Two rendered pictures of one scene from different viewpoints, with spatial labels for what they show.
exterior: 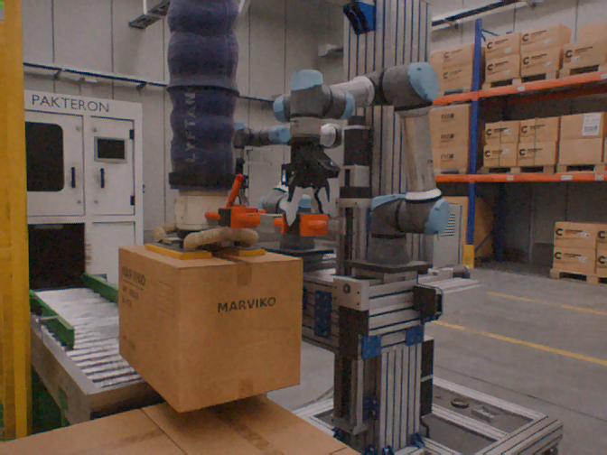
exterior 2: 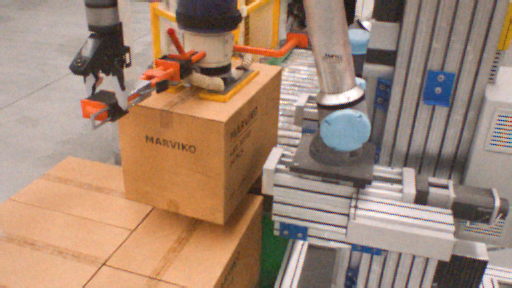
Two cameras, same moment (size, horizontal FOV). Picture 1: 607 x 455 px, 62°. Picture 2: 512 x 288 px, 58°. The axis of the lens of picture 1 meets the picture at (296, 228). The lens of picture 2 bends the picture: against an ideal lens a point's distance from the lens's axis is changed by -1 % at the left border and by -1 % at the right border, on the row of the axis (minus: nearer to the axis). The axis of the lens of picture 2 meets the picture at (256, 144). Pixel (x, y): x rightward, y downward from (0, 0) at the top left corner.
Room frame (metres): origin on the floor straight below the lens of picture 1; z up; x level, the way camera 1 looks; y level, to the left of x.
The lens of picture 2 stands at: (0.87, -1.13, 1.67)
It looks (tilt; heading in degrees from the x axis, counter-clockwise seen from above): 28 degrees down; 54
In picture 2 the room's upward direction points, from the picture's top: 2 degrees clockwise
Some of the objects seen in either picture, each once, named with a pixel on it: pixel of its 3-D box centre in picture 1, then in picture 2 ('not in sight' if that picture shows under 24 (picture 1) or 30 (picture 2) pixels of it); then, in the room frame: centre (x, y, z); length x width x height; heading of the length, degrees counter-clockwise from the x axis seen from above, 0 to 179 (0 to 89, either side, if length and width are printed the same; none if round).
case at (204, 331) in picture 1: (202, 311); (208, 129); (1.69, 0.31, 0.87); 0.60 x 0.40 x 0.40; 34
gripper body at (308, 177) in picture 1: (303, 163); (107, 48); (1.23, -0.01, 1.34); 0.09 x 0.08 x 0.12; 34
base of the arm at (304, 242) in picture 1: (296, 236); not in sight; (2.13, 0.00, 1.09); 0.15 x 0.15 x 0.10
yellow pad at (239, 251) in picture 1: (228, 244); (231, 79); (1.75, 0.24, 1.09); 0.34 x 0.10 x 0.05; 34
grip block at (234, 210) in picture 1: (238, 217); (173, 67); (1.49, 0.17, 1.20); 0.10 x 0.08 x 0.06; 124
